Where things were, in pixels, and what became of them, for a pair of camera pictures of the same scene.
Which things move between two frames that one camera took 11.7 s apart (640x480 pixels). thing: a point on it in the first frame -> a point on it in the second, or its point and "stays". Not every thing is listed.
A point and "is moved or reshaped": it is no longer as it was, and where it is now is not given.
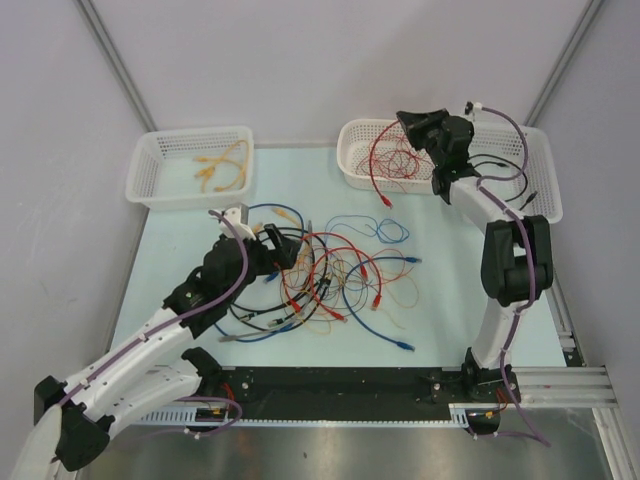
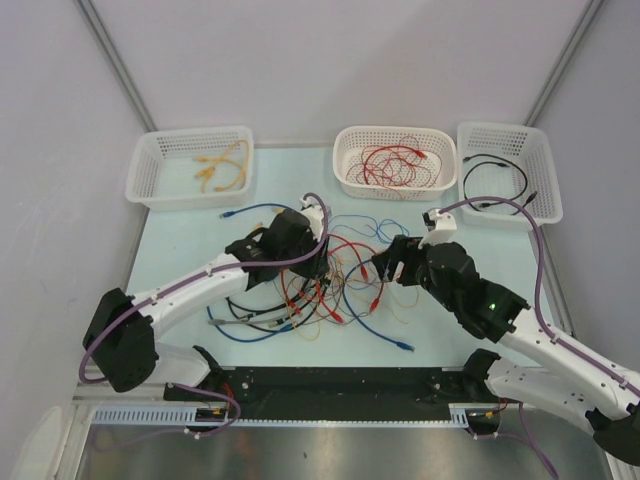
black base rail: x=359 y=393 stays
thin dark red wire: x=392 y=156 is moved or reshaped
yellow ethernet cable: x=244 y=168 stays
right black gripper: x=416 y=124 -> x=401 y=249
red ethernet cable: x=386 y=200 -> x=420 y=153
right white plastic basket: x=497 y=150 stays
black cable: x=511 y=163 stays
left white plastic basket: x=195 y=168 stays
